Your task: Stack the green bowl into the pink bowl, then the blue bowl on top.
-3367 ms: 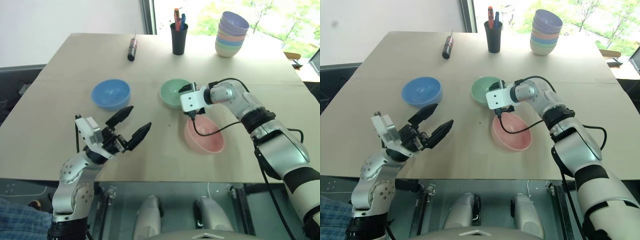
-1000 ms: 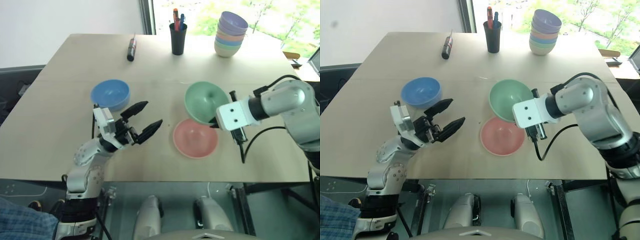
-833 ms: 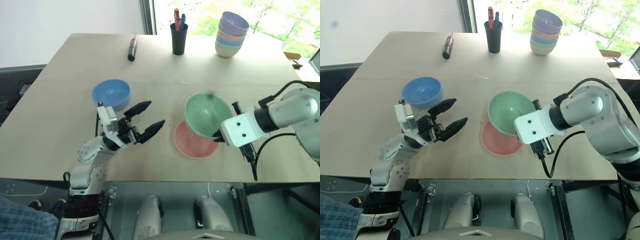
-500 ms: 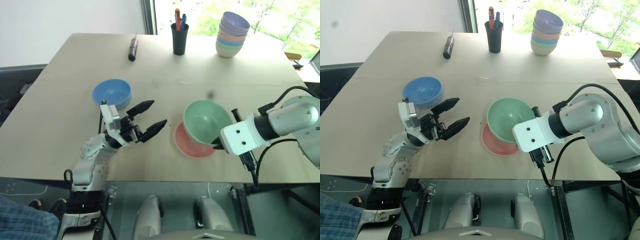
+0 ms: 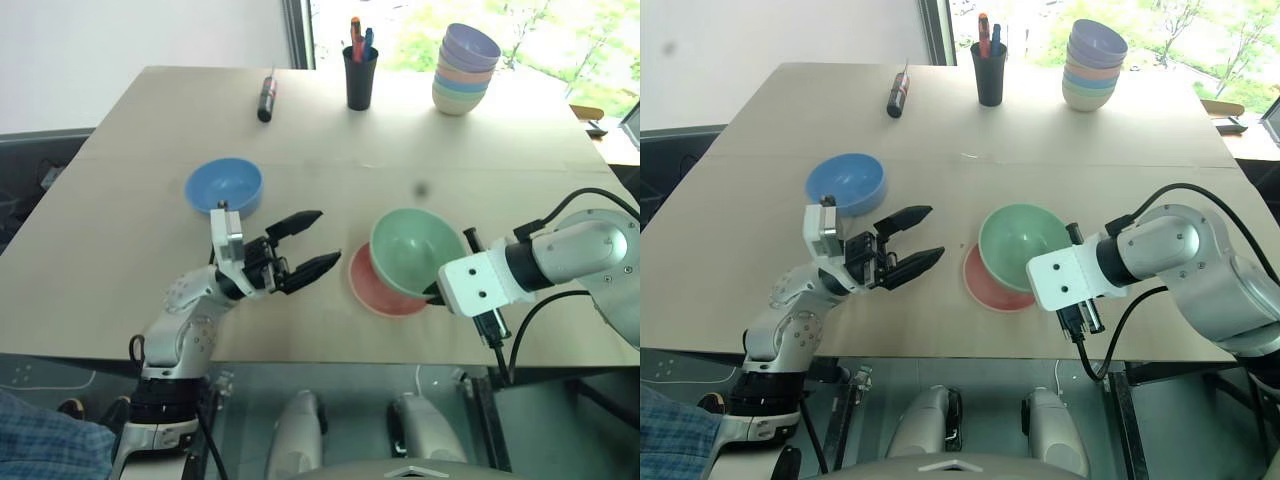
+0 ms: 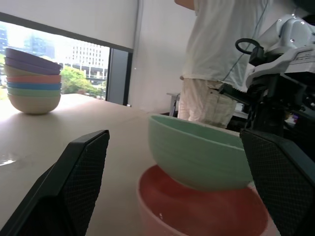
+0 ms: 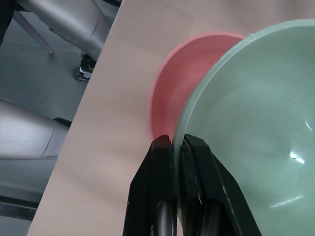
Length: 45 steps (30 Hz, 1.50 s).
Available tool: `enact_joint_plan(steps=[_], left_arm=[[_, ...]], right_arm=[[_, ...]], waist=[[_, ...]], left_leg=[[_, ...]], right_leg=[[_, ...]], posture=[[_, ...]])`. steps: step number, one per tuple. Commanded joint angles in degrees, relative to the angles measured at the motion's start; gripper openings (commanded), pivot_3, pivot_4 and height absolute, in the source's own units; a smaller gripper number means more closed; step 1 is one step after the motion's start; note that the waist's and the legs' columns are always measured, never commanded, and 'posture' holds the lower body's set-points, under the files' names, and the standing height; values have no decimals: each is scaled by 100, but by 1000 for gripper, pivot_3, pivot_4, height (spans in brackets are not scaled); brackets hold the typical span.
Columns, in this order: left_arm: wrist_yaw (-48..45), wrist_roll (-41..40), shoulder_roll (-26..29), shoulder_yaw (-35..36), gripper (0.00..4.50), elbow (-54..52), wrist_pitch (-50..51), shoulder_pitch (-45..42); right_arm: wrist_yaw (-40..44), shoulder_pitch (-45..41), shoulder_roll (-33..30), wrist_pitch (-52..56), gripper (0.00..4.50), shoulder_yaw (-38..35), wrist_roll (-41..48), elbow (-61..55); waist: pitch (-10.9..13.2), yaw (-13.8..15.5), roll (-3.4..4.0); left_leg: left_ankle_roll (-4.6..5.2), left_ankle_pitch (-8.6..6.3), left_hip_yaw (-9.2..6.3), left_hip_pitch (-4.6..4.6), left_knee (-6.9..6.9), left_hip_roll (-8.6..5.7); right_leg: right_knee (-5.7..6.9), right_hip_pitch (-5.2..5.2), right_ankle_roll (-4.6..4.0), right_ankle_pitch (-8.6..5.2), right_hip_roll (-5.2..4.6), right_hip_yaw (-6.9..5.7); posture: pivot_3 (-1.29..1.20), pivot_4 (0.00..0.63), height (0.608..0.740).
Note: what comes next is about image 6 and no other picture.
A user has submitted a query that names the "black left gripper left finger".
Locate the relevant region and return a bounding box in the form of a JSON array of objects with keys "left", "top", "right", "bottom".
[{"left": 0, "top": 129, "right": 110, "bottom": 236}]

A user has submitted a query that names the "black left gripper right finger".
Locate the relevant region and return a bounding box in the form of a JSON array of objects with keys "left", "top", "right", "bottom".
[{"left": 239, "top": 128, "right": 315, "bottom": 236}]

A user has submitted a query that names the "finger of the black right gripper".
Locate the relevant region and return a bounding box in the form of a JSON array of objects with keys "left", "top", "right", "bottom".
[{"left": 218, "top": 83, "right": 252, "bottom": 104}]

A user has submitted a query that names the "green bowl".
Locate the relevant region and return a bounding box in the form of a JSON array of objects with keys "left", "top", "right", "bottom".
[
  {"left": 147, "top": 114, "right": 254, "bottom": 192},
  {"left": 6, "top": 87, "right": 62, "bottom": 97}
]

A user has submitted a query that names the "pink bowl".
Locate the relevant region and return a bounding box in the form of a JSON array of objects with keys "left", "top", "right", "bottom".
[
  {"left": 136, "top": 164, "right": 271, "bottom": 236},
  {"left": 6, "top": 74, "right": 62, "bottom": 84}
]

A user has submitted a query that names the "beige bowl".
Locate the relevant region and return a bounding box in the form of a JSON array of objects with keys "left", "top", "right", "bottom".
[
  {"left": 7, "top": 93, "right": 62, "bottom": 115},
  {"left": 3, "top": 64, "right": 37, "bottom": 77}
]

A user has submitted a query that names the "blue bowl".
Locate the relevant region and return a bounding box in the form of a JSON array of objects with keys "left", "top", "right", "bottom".
[{"left": 6, "top": 82, "right": 63, "bottom": 91}]

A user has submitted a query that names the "purple bowl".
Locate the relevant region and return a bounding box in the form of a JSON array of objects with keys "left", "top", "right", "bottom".
[
  {"left": 4, "top": 57, "right": 62, "bottom": 76},
  {"left": 4, "top": 48, "right": 61, "bottom": 71}
]

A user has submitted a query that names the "person in white shirt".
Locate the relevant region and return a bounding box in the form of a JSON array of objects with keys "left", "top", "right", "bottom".
[{"left": 174, "top": 0, "right": 270, "bottom": 129}]

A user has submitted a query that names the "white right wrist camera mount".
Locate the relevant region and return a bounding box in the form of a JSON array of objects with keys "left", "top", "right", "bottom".
[{"left": 246, "top": 45, "right": 315, "bottom": 87}]

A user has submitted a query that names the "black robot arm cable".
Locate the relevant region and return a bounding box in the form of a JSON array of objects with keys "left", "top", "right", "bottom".
[{"left": 235, "top": 38, "right": 266, "bottom": 66}]

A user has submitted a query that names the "dark window frame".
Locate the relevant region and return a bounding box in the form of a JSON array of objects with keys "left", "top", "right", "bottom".
[{"left": 0, "top": 11, "right": 134, "bottom": 107}]

